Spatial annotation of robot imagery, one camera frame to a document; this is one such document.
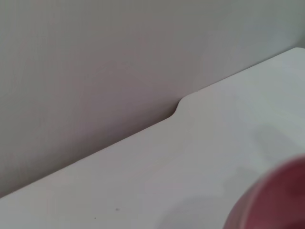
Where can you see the pink plastic bowl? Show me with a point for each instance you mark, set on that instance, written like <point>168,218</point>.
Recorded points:
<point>278,198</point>

